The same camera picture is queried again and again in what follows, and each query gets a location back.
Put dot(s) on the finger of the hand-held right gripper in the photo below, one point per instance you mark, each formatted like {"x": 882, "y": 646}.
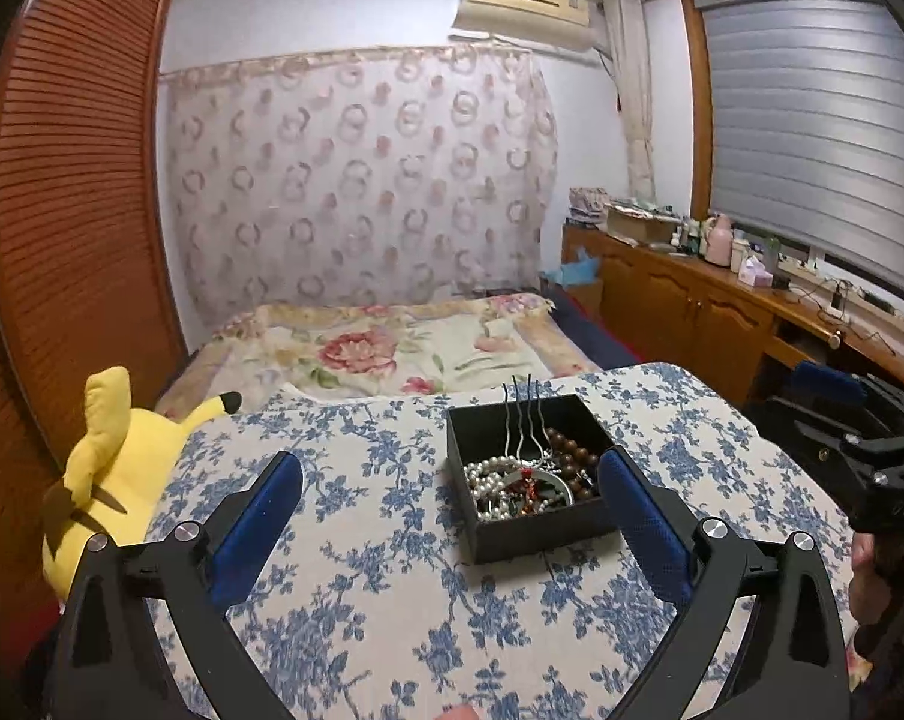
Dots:
{"x": 826, "y": 382}
{"x": 823, "y": 431}

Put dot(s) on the pink thermos jug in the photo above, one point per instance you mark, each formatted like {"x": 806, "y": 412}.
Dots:
{"x": 718, "y": 244}

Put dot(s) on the cream window curtain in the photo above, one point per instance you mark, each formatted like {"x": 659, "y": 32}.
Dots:
{"x": 635, "y": 127}

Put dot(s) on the dark blue bed sheet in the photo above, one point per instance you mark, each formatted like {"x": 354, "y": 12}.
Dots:
{"x": 594, "y": 330}

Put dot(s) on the blue floral bedspread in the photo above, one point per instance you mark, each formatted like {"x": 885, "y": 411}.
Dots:
{"x": 392, "y": 615}

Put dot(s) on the grey window blind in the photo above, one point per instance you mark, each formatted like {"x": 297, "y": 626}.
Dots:
{"x": 796, "y": 127}

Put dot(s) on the black cardboard box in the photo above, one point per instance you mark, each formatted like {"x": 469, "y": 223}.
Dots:
{"x": 542, "y": 532}

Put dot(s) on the wooden louvered wardrobe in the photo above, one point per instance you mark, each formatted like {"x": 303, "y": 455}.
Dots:
{"x": 69, "y": 202}

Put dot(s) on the pale green jade bangle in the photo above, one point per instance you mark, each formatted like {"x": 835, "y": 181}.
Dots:
{"x": 564, "y": 486}

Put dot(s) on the stack of folded cloth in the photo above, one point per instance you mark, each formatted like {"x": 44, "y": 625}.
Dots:
{"x": 587, "y": 202}

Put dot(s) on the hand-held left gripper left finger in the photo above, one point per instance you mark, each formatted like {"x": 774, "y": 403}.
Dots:
{"x": 260, "y": 529}

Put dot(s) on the white jar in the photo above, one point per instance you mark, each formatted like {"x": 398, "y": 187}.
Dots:
{"x": 740, "y": 255}

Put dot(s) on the wooden cabinet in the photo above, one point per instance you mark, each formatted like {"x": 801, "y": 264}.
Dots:
{"x": 692, "y": 307}

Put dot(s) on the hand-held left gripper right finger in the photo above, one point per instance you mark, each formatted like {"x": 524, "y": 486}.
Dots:
{"x": 647, "y": 532}

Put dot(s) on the white air conditioner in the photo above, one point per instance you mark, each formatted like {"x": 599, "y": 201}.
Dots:
{"x": 527, "y": 11}

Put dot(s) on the silver hair comb purple flower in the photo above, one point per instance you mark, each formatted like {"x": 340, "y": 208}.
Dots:
{"x": 509, "y": 444}

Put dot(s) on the yellow plush toy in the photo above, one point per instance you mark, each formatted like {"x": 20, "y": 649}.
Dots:
{"x": 99, "y": 457}

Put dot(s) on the person's right hand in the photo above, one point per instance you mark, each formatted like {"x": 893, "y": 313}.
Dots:
{"x": 868, "y": 615}

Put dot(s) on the blue paper bag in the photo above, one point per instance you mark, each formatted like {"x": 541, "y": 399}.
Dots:
{"x": 579, "y": 270}

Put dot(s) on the wooden window frame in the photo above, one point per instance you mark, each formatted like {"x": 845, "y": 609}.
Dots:
{"x": 695, "y": 127}

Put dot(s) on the pink tissue box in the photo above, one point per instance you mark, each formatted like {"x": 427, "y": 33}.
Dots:
{"x": 755, "y": 274}

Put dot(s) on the pink floral blanket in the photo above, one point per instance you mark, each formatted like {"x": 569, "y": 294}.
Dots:
{"x": 347, "y": 352}

